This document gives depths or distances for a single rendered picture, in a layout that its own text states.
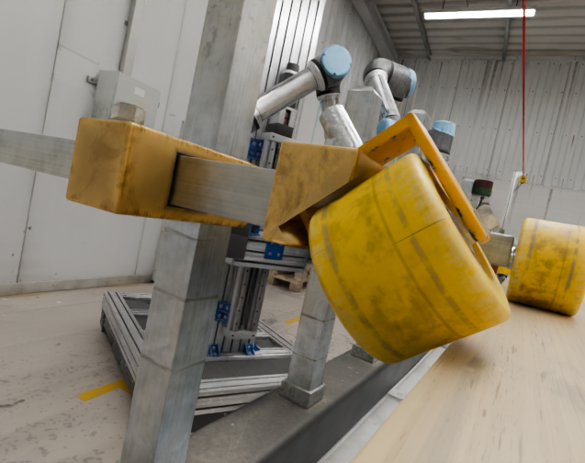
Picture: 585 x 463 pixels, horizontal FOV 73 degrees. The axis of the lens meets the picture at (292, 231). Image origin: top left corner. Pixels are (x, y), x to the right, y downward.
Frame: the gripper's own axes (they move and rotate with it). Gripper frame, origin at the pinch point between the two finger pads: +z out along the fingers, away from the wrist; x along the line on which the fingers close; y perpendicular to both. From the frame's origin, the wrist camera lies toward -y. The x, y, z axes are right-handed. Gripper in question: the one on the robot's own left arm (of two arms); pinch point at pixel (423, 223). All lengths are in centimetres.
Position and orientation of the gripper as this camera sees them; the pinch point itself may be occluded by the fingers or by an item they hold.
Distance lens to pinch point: 146.3
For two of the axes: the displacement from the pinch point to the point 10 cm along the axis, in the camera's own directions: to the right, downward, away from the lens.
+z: -2.0, 9.8, 0.5
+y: -5.1, -0.6, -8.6
